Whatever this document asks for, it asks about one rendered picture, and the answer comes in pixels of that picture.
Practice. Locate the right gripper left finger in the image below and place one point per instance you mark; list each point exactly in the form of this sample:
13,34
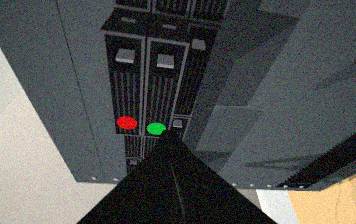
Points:
143,196

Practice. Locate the tan wooden board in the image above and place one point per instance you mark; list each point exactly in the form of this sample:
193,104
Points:
334,205

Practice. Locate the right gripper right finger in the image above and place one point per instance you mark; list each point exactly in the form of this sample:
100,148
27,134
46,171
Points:
205,197

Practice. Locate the dark grey metal rack frame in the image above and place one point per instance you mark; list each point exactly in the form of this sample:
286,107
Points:
276,111

